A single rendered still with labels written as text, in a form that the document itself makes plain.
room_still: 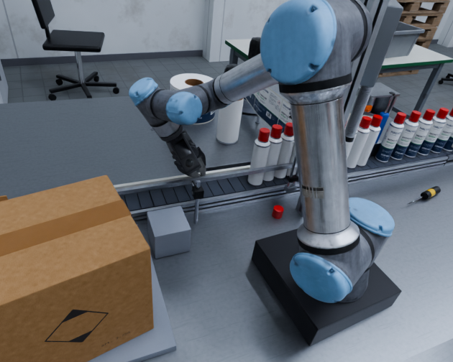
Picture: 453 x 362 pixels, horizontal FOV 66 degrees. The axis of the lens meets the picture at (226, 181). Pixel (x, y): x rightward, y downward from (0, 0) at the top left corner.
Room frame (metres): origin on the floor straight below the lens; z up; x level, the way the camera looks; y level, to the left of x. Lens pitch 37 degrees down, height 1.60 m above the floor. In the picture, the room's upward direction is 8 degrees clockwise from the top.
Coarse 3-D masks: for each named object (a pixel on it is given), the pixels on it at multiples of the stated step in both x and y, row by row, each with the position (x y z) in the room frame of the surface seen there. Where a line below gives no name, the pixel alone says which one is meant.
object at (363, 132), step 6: (366, 120) 1.12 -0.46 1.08; (360, 126) 1.13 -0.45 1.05; (366, 126) 1.12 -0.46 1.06; (360, 132) 1.12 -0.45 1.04; (366, 132) 1.12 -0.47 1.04; (360, 138) 1.11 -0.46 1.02; (366, 138) 1.12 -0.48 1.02; (354, 144) 1.12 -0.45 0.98; (360, 144) 1.11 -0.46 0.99; (354, 150) 1.12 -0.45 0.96; (360, 150) 1.12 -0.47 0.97; (354, 156) 1.11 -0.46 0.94; (348, 162) 1.12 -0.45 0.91; (354, 162) 1.12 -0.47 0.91; (348, 168) 1.11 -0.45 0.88
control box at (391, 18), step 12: (396, 12) 0.88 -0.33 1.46; (384, 24) 0.88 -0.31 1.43; (396, 24) 0.88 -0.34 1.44; (384, 36) 0.88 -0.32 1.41; (372, 48) 0.88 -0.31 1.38; (384, 48) 0.88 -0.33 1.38; (372, 60) 0.88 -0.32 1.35; (372, 72) 0.88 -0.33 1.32; (360, 84) 0.89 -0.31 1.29; (372, 84) 0.88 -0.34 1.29
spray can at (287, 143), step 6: (288, 126) 1.00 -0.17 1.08; (288, 132) 1.00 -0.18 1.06; (282, 138) 1.00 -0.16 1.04; (288, 138) 0.99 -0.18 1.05; (282, 144) 0.99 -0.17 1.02; (288, 144) 0.99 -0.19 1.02; (282, 150) 0.99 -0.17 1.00; (288, 150) 0.99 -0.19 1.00; (282, 156) 0.99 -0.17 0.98; (288, 156) 0.99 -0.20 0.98; (282, 162) 0.99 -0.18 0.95; (288, 162) 1.00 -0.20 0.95; (276, 174) 0.99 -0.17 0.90; (282, 174) 0.99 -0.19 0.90
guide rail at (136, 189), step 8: (256, 168) 0.92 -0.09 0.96; (264, 168) 0.92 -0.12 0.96; (272, 168) 0.93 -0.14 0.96; (280, 168) 0.95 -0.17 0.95; (208, 176) 0.84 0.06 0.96; (216, 176) 0.85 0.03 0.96; (224, 176) 0.86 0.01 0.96; (232, 176) 0.87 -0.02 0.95; (152, 184) 0.77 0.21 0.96; (160, 184) 0.77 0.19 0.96; (168, 184) 0.78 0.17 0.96; (176, 184) 0.79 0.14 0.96; (184, 184) 0.80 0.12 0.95; (120, 192) 0.72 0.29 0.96; (128, 192) 0.73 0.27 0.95
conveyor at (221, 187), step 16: (368, 160) 1.20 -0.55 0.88; (400, 160) 1.23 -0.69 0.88; (416, 160) 1.25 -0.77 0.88; (240, 176) 0.98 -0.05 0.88; (144, 192) 0.82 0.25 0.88; (160, 192) 0.83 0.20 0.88; (176, 192) 0.84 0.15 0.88; (208, 192) 0.86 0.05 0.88; (224, 192) 0.87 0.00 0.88; (128, 208) 0.74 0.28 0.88; (144, 208) 0.75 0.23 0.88
